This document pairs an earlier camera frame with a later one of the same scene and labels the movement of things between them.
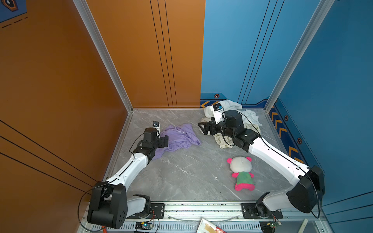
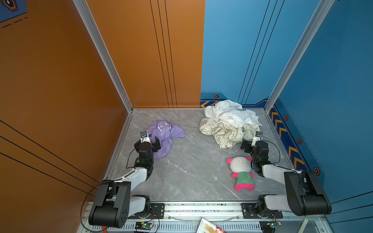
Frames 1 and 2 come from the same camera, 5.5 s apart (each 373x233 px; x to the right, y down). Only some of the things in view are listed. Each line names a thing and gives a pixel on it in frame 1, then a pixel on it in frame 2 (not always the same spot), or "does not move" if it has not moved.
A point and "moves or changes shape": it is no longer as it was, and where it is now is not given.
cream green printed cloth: (226, 143) does not move
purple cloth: (180, 137) moves or changes shape
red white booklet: (206, 226) does not move
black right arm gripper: (213, 125) -> (248, 145)
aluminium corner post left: (83, 8) does not move
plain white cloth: (249, 116) does not move
